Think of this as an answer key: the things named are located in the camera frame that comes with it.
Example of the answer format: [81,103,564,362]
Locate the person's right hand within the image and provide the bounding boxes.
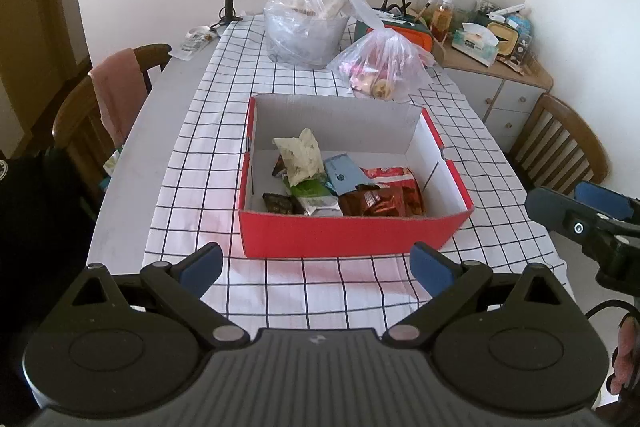
[608,315,639,395]

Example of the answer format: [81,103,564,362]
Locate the large clear plastic bag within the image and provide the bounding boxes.
[245,0,386,70]

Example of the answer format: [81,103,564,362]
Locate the right wooden chair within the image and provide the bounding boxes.
[506,94,608,195]

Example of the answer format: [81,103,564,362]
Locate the light blue snack packet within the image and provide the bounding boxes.
[323,154,378,196]

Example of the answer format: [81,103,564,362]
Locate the checkered white tablecloth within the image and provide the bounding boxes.
[143,16,566,333]

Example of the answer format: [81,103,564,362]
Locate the dark brown snack packet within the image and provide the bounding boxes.
[262,156,305,216]

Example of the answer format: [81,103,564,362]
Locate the cream white snack packet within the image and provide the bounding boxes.
[272,128,326,186]

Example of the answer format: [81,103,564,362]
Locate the red foil snack bag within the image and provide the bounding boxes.
[338,167,425,218]

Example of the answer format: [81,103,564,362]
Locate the glass jar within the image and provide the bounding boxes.
[414,0,478,36]

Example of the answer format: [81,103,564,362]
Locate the red cardboard box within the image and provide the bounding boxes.
[239,94,474,259]

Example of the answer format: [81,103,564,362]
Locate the plastic bag with pink snacks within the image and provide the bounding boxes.
[326,28,437,102]

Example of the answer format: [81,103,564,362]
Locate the wooden door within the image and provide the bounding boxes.
[1,0,91,157]

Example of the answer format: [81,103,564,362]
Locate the pink cloth on chair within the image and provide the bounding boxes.
[89,49,148,148]

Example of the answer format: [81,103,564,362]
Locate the green foil snack packet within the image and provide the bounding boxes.
[283,178,343,217]

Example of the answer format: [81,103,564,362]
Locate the tissue box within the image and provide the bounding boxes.
[451,22,499,67]

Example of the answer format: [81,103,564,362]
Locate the white drawer cabinet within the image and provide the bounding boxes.
[432,42,553,153]

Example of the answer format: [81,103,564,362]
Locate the wooden chair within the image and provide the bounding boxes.
[52,43,171,204]
[506,94,608,195]

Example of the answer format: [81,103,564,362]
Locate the yellow retro radio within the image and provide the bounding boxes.
[487,22,518,56]

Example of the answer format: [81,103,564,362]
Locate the left wooden chair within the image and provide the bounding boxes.
[52,43,171,204]

